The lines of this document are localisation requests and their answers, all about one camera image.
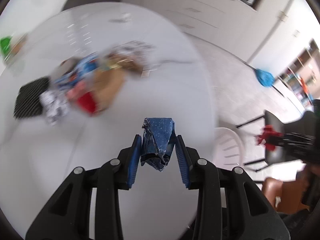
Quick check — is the blue foil wrapper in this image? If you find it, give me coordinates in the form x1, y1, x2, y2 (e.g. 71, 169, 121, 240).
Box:
140, 118, 176, 172

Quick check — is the white slotted trash bin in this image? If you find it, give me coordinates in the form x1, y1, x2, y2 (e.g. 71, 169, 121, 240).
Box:
213, 127, 245, 170

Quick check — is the dark grey chair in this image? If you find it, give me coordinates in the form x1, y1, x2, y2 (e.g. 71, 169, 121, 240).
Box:
236, 109, 316, 173

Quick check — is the red snack wrapper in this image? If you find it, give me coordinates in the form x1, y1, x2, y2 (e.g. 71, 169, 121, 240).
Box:
76, 92, 97, 115

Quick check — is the blue mop head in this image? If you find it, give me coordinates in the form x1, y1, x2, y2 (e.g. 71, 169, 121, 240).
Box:
254, 69, 274, 87

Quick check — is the brown paper bag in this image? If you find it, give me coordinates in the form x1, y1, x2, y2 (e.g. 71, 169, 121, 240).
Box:
92, 68, 126, 113

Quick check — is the black white patterned wrapper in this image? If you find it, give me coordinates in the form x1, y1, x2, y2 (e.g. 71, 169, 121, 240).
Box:
40, 90, 71, 126

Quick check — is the blue patterned snack wrapper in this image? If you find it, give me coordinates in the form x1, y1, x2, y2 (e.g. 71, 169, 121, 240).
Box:
53, 53, 99, 90

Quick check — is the black ribbed sponge block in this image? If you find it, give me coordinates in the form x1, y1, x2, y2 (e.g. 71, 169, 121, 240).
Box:
14, 76, 50, 119

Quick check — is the white drawer cabinet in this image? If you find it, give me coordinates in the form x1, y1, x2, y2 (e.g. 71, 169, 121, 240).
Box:
144, 0, 257, 44

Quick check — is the small white crumpled paper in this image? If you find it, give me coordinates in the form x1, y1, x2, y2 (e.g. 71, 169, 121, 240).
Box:
112, 12, 132, 23

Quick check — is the green-topped clear plastic bag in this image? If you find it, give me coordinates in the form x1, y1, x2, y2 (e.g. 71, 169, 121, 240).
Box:
1, 34, 28, 66

